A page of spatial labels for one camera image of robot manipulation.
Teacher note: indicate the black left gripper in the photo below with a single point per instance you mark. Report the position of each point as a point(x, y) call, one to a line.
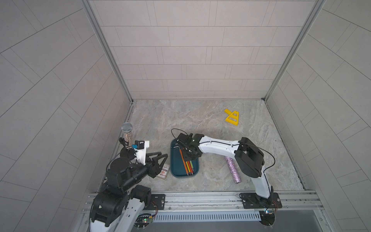
point(156, 169)

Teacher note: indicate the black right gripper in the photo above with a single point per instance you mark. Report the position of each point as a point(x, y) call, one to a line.
point(187, 158)

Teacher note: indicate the orange-handled hex key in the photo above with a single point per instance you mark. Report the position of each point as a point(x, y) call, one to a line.
point(178, 165)

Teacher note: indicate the teal plastic storage box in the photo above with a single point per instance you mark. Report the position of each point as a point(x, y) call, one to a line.
point(194, 162)

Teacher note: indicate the red-handled hex key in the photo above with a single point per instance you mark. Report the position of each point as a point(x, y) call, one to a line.
point(188, 168)

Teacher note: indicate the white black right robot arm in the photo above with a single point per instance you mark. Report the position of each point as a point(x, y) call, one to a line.
point(249, 157)

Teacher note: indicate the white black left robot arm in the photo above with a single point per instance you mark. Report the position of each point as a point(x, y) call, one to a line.
point(119, 204)

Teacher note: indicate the small clear card packet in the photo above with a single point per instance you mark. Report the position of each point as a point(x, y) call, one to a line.
point(164, 172)

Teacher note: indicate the yellow plastic triangle tool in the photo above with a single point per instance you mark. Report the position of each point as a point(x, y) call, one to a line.
point(233, 117)

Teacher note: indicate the purple glitter microphone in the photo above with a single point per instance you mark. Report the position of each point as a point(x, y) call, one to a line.
point(233, 170)

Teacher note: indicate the left green circuit board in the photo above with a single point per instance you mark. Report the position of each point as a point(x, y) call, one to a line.
point(143, 220)

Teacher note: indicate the green circuit board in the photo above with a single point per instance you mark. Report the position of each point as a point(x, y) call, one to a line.
point(267, 218)
point(143, 220)

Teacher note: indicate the right green circuit board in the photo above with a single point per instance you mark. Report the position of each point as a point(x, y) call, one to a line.
point(267, 218)

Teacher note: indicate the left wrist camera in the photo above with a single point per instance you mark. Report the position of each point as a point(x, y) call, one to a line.
point(140, 148)

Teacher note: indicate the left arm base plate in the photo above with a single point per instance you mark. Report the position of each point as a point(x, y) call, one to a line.
point(157, 202)

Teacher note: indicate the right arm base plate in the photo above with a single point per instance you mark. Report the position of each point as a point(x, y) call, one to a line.
point(253, 201)

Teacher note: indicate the aluminium front rail frame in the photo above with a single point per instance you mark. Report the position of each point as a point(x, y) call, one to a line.
point(220, 206)

